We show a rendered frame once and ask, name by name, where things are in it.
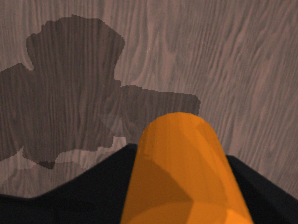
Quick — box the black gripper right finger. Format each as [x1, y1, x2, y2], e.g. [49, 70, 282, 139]
[226, 155, 298, 224]

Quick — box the orange cylinder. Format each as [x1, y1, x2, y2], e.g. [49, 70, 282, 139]
[121, 112, 254, 224]

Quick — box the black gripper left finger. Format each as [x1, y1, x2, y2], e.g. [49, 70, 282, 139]
[0, 143, 138, 224]

